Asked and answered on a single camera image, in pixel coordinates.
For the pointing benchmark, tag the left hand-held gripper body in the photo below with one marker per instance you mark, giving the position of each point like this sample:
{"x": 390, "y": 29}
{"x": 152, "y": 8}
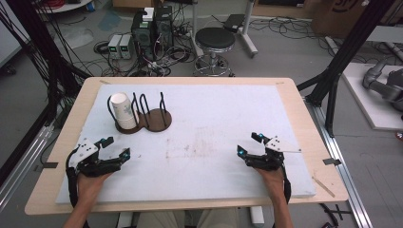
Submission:
{"x": 90, "y": 164}

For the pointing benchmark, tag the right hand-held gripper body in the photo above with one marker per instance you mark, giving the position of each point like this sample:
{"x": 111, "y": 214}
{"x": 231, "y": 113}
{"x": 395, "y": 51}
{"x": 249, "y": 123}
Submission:
{"x": 269, "y": 160}

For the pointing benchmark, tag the person's right hand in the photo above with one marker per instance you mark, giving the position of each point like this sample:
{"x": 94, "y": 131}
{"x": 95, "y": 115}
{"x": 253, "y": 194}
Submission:
{"x": 274, "y": 182}

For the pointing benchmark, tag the person's left hand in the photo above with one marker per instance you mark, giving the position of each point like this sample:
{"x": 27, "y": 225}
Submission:
{"x": 90, "y": 188}

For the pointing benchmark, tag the black tape piece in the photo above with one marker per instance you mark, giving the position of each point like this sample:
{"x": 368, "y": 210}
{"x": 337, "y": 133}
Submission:
{"x": 332, "y": 161}
{"x": 50, "y": 165}

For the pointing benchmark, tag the light wooden table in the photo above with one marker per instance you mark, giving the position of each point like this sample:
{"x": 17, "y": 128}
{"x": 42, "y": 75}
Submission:
{"x": 304, "y": 104}

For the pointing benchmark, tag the white foam mat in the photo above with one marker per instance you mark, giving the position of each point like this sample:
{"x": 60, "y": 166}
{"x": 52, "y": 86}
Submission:
{"x": 206, "y": 110}

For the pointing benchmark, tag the white table leg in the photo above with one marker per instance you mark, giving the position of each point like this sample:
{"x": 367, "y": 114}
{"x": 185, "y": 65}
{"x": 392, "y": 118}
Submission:
{"x": 125, "y": 220}
{"x": 257, "y": 216}

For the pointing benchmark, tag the thin wooden stick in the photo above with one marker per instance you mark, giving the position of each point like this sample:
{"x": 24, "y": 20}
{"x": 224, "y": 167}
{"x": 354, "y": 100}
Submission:
{"x": 323, "y": 186}

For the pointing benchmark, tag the person's right leg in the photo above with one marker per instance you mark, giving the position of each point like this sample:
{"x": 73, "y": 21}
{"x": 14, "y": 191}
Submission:
{"x": 218, "y": 218}

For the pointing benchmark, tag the person's leg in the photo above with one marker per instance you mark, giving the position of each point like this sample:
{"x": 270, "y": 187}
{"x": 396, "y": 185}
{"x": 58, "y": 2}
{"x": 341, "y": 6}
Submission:
{"x": 218, "y": 218}
{"x": 161, "y": 220}

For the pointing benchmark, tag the person's left leg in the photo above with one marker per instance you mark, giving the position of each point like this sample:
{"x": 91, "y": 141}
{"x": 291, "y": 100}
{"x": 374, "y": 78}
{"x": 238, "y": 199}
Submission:
{"x": 161, "y": 220}

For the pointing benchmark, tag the grey bench power supply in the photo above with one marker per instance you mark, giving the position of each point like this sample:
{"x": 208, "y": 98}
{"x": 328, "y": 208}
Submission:
{"x": 126, "y": 47}
{"x": 114, "y": 47}

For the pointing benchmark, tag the black round stool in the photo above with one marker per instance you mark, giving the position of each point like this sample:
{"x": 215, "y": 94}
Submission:
{"x": 215, "y": 38}

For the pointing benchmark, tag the black computer tower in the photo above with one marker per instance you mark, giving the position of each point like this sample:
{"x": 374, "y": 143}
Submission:
{"x": 143, "y": 38}
{"x": 164, "y": 28}

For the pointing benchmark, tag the white board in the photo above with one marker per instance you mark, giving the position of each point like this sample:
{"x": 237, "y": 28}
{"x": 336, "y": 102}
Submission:
{"x": 370, "y": 110}

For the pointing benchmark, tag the black flat device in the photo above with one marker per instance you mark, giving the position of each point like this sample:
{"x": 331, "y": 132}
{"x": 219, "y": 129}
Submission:
{"x": 234, "y": 22}

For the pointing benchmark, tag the white box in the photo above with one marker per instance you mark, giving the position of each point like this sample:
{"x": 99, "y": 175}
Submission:
{"x": 148, "y": 14}

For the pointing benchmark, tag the white round table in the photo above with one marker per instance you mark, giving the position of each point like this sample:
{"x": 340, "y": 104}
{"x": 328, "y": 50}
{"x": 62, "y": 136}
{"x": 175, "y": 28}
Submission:
{"x": 68, "y": 6}

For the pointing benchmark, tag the brown cardboard box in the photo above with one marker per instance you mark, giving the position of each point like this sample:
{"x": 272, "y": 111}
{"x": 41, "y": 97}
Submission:
{"x": 342, "y": 19}

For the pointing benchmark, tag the aluminium rail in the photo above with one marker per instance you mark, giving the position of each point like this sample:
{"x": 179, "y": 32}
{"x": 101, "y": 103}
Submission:
{"x": 25, "y": 164}
{"x": 345, "y": 177}

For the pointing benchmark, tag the black metal frame post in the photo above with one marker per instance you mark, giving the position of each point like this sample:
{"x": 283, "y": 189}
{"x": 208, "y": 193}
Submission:
{"x": 38, "y": 47}
{"x": 348, "y": 44}

